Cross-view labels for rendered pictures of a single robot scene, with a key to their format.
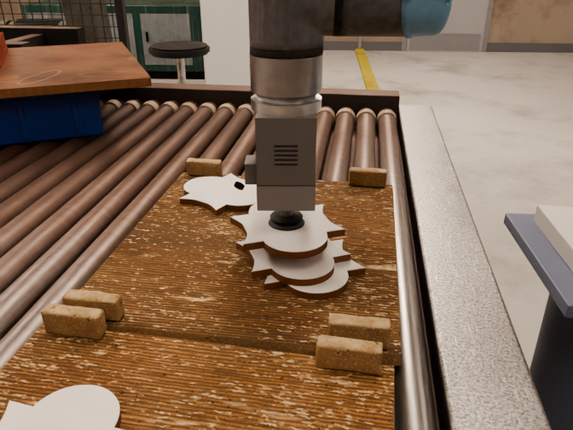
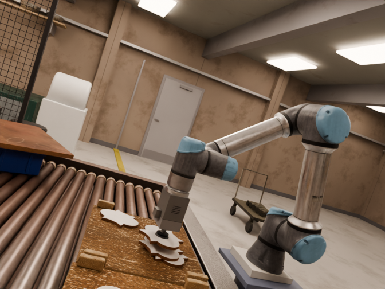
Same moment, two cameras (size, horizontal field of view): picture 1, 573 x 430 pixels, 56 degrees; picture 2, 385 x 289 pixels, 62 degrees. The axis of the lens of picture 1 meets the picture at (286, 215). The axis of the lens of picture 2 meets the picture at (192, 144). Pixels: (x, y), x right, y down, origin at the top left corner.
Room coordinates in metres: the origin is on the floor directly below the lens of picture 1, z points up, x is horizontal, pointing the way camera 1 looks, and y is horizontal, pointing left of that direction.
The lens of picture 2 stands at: (-0.30, 0.36, 1.35)
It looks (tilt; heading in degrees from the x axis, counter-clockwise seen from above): 4 degrees down; 338
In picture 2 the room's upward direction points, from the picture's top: 19 degrees clockwise
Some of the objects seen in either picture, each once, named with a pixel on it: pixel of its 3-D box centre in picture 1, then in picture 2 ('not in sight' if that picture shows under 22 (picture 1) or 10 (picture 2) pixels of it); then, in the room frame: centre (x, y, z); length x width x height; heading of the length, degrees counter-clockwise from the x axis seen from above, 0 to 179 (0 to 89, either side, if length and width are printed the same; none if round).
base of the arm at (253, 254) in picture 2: not in sight; (268, 252); (0.69, -0.50, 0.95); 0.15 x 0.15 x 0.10
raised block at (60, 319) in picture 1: (74, 321); (91, 262); (0.43, 0.21, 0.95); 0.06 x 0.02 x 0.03; 79
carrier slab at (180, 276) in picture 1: (260, 241); (141, 242); (0.63, 0.03, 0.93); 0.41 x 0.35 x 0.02; 171
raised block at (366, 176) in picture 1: (367, 177); not in sight; (0.80, -0.13, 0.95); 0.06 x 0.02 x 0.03; 81
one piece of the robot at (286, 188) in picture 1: (275, 146); (168, 205); (0.57, 0.01, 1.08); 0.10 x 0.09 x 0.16; 89
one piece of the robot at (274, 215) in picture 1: (286, 212); (163, 231); (0.57, 0.00, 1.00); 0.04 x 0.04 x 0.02
